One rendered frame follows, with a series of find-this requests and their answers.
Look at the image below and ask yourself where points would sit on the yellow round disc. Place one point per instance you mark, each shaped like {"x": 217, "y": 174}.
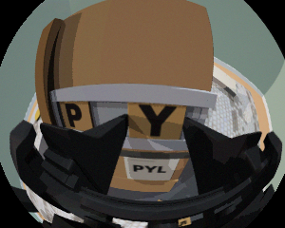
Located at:
{"x": 37, "y": 115}

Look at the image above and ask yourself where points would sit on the brown wooden board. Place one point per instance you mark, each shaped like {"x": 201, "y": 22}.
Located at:
{"x": 123, "y": 51}

